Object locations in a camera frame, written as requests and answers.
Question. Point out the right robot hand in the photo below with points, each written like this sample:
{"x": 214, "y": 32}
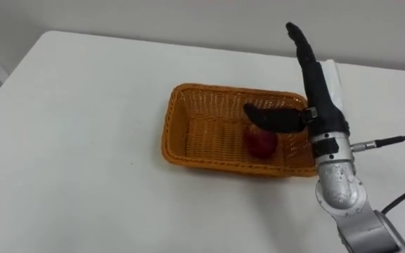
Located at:
{"x": 316, "y": 95}

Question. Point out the red apple soft toy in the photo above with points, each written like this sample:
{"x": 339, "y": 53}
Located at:
{"x": 260, "y": 142}

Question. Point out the white table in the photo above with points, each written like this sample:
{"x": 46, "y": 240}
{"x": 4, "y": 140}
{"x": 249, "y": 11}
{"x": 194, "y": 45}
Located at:
{"x": 100, "y": 158}

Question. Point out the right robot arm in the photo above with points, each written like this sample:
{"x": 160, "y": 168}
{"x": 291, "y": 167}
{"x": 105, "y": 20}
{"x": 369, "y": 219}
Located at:
{"x": 343, "y": 182}

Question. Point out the orange woven basket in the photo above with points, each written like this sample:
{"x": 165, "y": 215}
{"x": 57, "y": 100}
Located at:
{"x": 206, "y": 137}

